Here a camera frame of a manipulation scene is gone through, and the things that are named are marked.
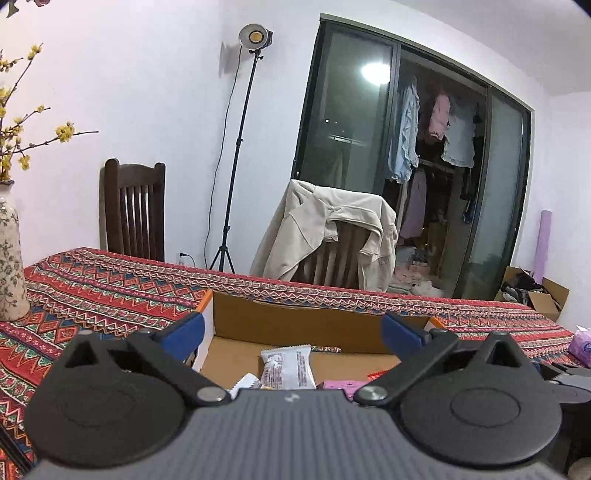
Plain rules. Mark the pink hanging garment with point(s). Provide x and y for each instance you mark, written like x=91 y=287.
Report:
x=438 y=115

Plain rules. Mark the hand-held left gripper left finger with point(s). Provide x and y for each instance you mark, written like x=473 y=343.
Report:
x=184 y=332

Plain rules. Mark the dark wooden chair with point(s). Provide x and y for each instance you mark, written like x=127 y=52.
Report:
x=134 y=173

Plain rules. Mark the mauve hanging garment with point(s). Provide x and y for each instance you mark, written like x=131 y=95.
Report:
x=415 y=207

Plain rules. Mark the small white snack packet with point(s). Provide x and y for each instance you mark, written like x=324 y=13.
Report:
x=247 y=383

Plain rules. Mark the wooden chair under jacket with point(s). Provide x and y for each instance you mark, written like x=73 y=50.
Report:
x=341 y=258

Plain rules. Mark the purple rolled yoga mat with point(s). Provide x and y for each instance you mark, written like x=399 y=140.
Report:
x=542 y=244

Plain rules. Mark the beige jacket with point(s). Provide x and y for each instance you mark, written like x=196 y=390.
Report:
x=304 y=221

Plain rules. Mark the brown cardboard carton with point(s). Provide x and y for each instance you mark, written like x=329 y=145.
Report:
x=547 y=302

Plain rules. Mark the white hanging blouse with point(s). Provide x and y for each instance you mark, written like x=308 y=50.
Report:
x=459 y=143

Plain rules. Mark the yellow flower branches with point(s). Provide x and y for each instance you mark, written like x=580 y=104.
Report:
x=64 y=131

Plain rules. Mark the orange cardboard box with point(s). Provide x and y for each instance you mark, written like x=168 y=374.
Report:
x=323 y=327

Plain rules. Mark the red patterned tablecloth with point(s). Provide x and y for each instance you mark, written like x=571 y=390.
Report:
x=115 y=286

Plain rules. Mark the large pink snack packet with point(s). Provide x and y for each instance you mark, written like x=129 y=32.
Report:
x=341 y=385

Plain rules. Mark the white floral ceramic vase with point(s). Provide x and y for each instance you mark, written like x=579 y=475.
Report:
x=11 y=267

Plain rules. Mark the white grey snack packet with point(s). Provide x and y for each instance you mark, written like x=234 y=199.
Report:
x=286 y=367

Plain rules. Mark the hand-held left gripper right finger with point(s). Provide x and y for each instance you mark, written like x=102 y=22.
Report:
x=399 y=332

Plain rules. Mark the light blue hanging shirt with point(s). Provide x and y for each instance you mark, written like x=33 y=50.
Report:
x=406 y=129

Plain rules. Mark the studio light on stand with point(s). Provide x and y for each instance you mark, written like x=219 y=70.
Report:
x=254 y=36

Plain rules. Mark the purple tissue pack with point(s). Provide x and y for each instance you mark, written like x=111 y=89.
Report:
x=582 y=346

